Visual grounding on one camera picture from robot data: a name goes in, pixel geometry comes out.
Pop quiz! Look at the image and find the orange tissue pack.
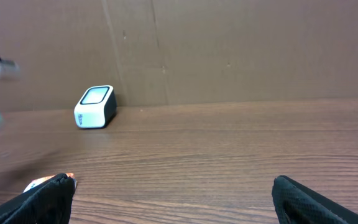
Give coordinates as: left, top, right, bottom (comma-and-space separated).
23, 173, 77, 193

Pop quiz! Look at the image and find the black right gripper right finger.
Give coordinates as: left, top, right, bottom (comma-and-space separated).
272, 175, 358, 224

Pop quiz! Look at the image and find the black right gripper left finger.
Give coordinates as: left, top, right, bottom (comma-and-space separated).
0, 173, 75, 224

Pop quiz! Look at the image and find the white barcode scanner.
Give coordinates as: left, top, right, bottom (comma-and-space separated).
74, 85, 117, 129

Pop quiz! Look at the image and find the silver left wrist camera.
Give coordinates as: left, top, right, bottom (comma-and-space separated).
0, 60, 20, 79

